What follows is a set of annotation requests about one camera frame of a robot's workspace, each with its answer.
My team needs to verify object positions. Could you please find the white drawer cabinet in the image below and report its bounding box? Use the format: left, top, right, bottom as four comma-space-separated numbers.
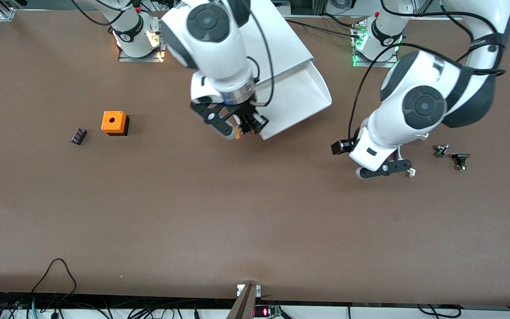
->
237, 0, 316, 89

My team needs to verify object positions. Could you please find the orange box with hole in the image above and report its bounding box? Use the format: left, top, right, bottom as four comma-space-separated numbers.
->
101, 110, 130, 136

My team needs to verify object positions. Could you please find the small device with red display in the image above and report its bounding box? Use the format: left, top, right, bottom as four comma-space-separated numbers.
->
255, 305, 282, 319

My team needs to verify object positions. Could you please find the white semicircular plastic bracket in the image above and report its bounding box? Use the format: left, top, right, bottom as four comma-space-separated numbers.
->
403, 132, 430, 178

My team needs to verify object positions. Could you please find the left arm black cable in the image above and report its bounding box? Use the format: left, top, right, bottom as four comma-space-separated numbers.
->
347, 0, 508, 141

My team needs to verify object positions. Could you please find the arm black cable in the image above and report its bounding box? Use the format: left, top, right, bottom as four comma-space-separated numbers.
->
347, 0, 508, 141
71, 0, 276, 108

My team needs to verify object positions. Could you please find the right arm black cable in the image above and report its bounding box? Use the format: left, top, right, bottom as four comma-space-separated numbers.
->
71, 0, 276, 108

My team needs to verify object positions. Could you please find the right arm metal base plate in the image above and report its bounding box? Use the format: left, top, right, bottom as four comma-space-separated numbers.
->
118, 11, 169, 62

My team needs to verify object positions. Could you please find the small black switch component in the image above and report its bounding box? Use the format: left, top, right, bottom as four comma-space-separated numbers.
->
452, 152, 471, 171

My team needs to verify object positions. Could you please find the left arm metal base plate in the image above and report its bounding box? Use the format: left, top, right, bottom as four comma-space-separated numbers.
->
352, 24, 399, 68

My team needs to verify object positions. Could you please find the long black table cable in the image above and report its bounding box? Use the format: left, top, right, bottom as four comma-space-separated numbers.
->
285, 19, 364, 39

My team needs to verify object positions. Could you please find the short black table cable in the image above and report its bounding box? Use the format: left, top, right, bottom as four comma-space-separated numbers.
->
321, 12, 357, 28

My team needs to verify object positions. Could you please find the wooden camera mount bracket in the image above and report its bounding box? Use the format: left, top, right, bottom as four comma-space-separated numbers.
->
226, 284, 262, 319

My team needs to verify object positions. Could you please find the thin black looped cable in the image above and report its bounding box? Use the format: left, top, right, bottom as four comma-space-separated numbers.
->
31, 258, 77, 306

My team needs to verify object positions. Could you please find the tangled black cable bundle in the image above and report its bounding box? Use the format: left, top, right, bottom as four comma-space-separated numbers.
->
0, 290, 238, 319

